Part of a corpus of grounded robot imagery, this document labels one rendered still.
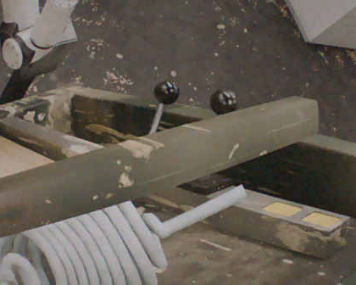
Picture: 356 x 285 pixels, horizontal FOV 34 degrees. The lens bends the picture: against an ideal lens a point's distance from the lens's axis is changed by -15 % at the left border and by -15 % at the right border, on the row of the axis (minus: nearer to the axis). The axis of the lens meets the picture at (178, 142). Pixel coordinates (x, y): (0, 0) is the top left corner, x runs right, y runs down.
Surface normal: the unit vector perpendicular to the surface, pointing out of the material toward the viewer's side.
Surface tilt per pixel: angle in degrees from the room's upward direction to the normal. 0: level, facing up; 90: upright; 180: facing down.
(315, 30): 90
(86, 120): 90
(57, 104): 33
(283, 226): 90
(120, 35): 0
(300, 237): 90
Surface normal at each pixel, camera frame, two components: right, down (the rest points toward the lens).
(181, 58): 0.50, -0.39
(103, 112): -0.76, 0.22
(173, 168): 0.64, 0.17
